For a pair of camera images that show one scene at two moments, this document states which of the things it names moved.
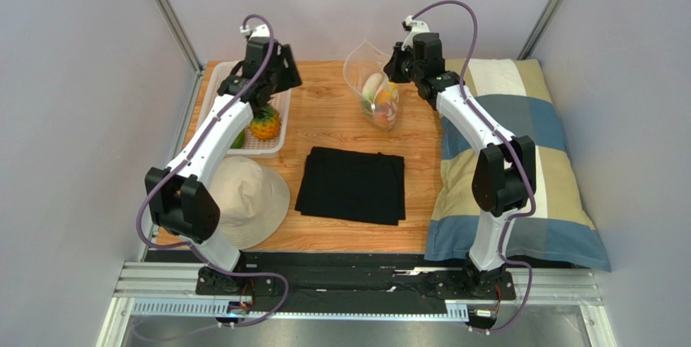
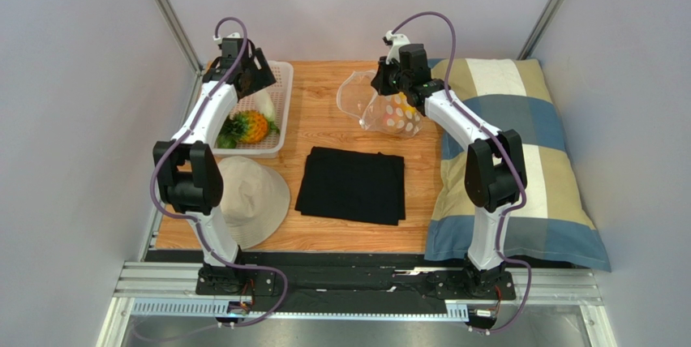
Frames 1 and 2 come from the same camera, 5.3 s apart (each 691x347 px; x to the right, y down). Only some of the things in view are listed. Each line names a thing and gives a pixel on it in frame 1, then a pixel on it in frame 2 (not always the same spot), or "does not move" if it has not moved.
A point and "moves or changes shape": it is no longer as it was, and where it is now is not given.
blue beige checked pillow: (560, 227) does not move
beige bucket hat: (253, 200) does not move
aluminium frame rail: (569, 289) does not move
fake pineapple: (267, 125) moves or changes shape
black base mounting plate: (351, 283) does not move
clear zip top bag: (376, 92) moves or changes shape
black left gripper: (288, 76) -> (265, 76)
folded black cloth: (358, 186) does not move
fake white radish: (371, 86) -> (263, 104)
